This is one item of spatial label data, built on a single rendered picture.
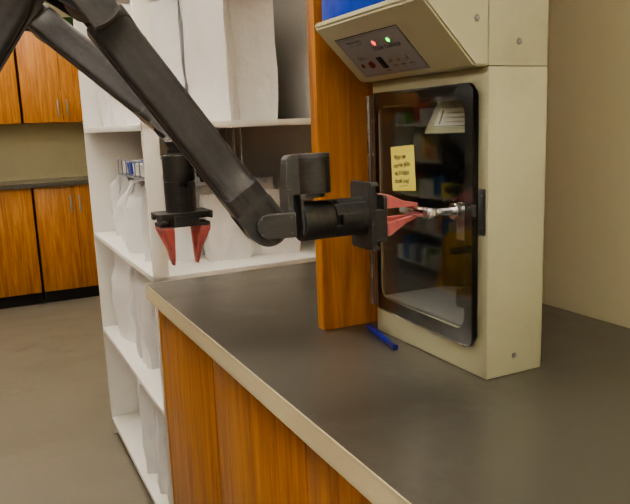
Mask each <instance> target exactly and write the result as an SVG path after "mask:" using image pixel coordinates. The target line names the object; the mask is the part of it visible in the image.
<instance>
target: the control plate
mask: <svg viewBox="0 0 630 504"><path fill-rule="evenodd" d="M385 37H388V38H389V39H390V40H391V42H387V41H386V40H385ZM371 40H373V41H374V42H375V43H376V46H375V45H373V44H372V43H371ZM335 42H336V43H337V45H338V46H339V47H340V48H341V49H342V50H343V52H344V53H345V54H346V55H347V56H348V57H349V58H350V60H351V61H352V62H353V63H354V64H355V65H356V67H357V68H358V69H359V70H360V71H361V72H362V74H363V75H364V76H365V77H372V76H379V75H385V74H392V73H398V72H405V71H411V70H418V69H424V68H430V67H429V65H428V64H427V63H426V62H425V60H424V59H423V58H422V57H421V55H420V54H419V53H418V52H417V50H416V49H415V48H414V47H413V45H412V44H411V43H410V42H409V40H408V39H407V38H406V37H405V35H404V34H403V33H402V32H401V30H400V29H399V28H398V27H397V25H396V24H395V25H392V26H388V27H384V28H380V29H377V30H373V31H369V32H365V33H362V34H358V35H354V36H351V37H347V38H343V39H339V40H336V41H335ZM405 55H409V57H410V59H407V60H406V59H405V58H406V57H405ZM397 56H399V57H400V58H401V59H402V60H401V61H400V60H399V61H397ZM376 57H381V58H382V59H383V60H384V61H385V62H386V64H387V65H388V66H389V68H383V67H382V65H381V64H380V63H379V62H378V61H377V60H376ZM389 58H391V59H392V60H393V62H391V63H389V62H388V61H389ZM369 61H371V62H373V63H374V64H375V65H376V67H375V68H371V67H370V66H369V64H368V63H369ZM361 64H364V65H365V67H366V68H363V67H362V66H361Z"/></svg>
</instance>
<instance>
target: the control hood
mask: <svg viewBox="0 0 630 504"><path fill-rule="evenodd" d="M395 24H396V25H397V27H398V28H399V29H400V30H401V32H402V33H403V34H404V35H405V37H406V38H407V39H408V40H409V42H410V43H411V44H412V45H413V47H414V48H415V49H416V50H417V52H418V53H419V54H420V55H421V57H422V58H423V59H424V60H425V62H426V63H427V64H428V65H429V67H430V68H424V69H418V70H411V71H405V72H398V73H392V74H385V75H379V76H372V77H365V76H364V75H363V74H362V72H361V71H360V70H359V69H358V68H357V67H356V65H355V64H354V63H353V62H352V61H351V60H350V58H349V57H348V56H347V55H346V54H345V53H344V52H343V50H342V49H341V48H340V47H339V46H338V45H337V43H336V42H335V41H336V40H339V39H343V38H347V37H351V36H354V35H358V34H362V33H365V32H369V31H373V30H377V29H380V28H384V27H388V26H392V25H395ZM315 28H316V31H317V32H318V33H319V35H320V36H321V37H322V38H323V39H324V40H325V41H326V43H327V44H328V45H329V46H330V47H331V48H332V49H333V51H334V52H335V53H336V54H337V55H338V56H339V57H340V59H341V60H342V61H343V62H344V63H345V64H346V65H347V67H348V68H349V69H350V70H351V71H352V72H353V73H354V75H355V76H356V77H357V78H358V79H359V80H360V81H362V82H378V81H385V80H392V79H399V78H407V77H414V76H421V75H428V74H435V73H442V72H450V71H457V70H464V69H471V68H478V67H485V66H486V64H488V0H385V1H382V2H379V3H376V4H373V5H370V6H367V7H364V8H361V9H358V10H355V11H352V12H349V13H346V14H343V15H340V16H337V17H334V18H331V19H328V20H325V21H322V22H319V23H316V25H315Z"/></svg>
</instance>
